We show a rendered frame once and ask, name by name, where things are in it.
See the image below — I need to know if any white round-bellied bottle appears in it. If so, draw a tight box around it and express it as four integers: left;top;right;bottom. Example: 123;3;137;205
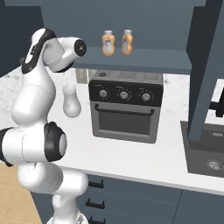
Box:
62;83;82;119

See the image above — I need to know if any orange condiment bottle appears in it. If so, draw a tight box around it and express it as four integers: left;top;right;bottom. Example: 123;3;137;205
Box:
101;29;116;57
121;29;134;57

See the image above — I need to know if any blue-grey base cabinet door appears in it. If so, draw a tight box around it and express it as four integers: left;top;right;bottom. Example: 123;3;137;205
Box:
172;188;224;224

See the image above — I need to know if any toaster oven door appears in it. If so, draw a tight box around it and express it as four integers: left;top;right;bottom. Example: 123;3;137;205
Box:
90;101;157;144

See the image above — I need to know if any silver toaster oven knob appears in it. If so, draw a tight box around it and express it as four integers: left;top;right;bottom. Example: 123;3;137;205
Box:
141;92;152;102
118;90;130;101
98;88;109;99

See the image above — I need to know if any grey toaster oven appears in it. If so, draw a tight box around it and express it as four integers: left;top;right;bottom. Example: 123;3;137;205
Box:
88;69;165;144

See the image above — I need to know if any grey beige speckled block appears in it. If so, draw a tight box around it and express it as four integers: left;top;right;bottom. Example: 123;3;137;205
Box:
75;68;98;85

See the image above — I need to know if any blue-grey drawer front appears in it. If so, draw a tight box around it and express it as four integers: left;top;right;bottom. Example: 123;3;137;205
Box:
76;191;179;224
85;173;184;208

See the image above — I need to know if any dark grey sink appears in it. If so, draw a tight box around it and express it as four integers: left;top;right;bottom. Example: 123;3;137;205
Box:
179;120;224;179

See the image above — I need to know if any black tap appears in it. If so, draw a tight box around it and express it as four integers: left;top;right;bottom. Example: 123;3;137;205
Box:
207;87;224;118

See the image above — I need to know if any black toaster oven door handle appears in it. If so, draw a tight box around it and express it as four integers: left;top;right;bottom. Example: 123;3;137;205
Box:
93;103;156;117

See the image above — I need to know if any black drawer handle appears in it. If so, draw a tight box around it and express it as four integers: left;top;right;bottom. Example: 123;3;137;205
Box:
87;215;107;224
85;198;106;210
87;179;105;189

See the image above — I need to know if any blue-grey wall cabinet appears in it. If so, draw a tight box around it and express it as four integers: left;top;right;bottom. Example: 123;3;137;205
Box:
3;0;207;75

